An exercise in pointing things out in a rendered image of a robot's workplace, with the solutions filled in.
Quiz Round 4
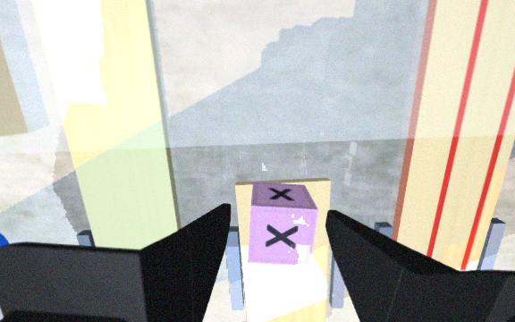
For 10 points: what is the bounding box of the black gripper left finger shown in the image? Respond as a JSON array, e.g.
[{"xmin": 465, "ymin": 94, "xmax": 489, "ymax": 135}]
[{"xmin": 0, "ymin": 203, "xmax": 231, "ymax": 322}]

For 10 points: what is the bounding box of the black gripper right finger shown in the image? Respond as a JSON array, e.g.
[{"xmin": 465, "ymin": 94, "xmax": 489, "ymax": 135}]
[{"xmin": 325, "ymin": 210, "xmax": 515, "ymax": 322}]

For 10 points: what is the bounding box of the cream strip with red stripes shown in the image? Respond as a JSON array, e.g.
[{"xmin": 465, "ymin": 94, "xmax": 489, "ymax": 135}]
[{"xmin": 392, "ymin": 134, "xmax": 515, "ymax": 269}]

